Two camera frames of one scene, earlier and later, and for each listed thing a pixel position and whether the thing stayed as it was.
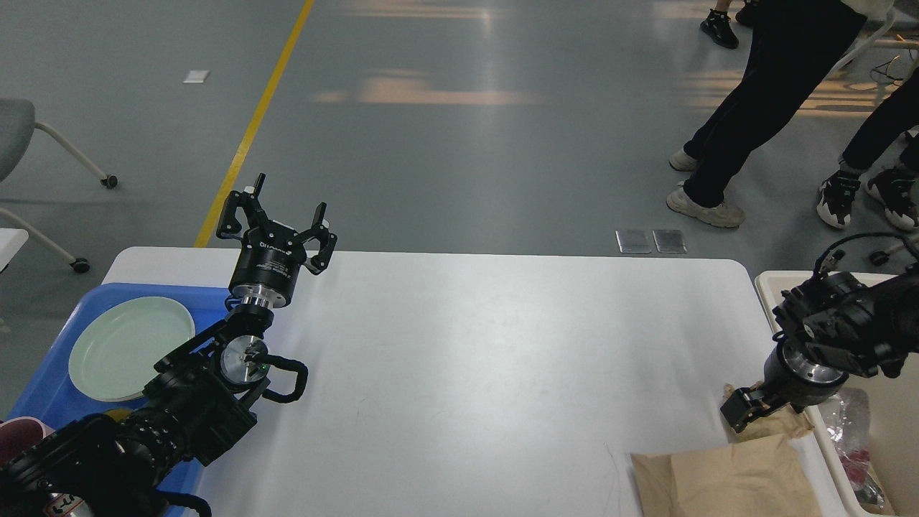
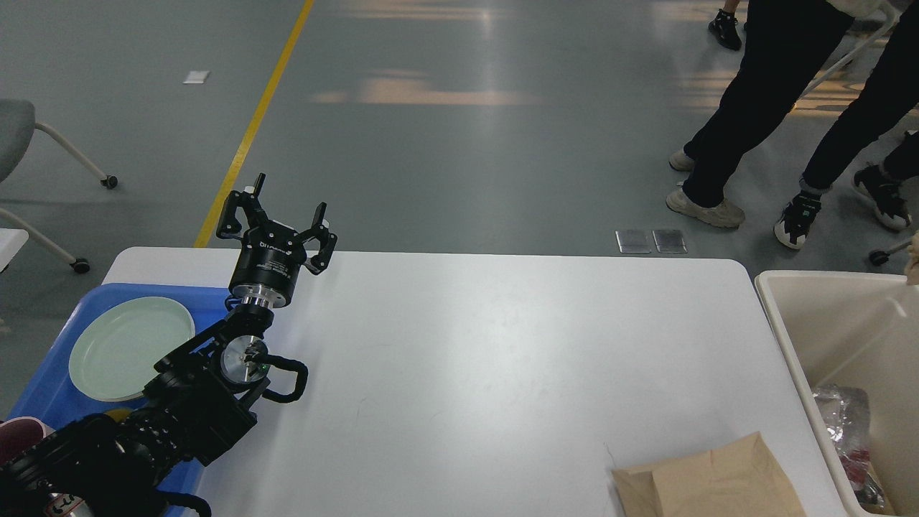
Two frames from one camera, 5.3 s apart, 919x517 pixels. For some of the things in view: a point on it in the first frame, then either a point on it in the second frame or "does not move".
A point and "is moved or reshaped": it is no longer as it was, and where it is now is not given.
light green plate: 114,351 does not move
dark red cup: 19,434 does not move
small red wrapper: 856,464 does not move
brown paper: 784,422 → 912,267
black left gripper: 272,255 does not move
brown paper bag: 762,478 is moved or reshaped
